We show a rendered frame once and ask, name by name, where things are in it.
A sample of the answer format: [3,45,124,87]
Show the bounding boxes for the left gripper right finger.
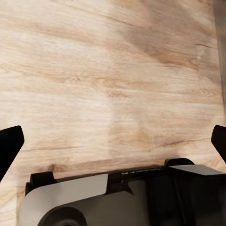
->
[211,125,226,163]

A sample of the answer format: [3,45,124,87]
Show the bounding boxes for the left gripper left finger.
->
[0,125,24,182]

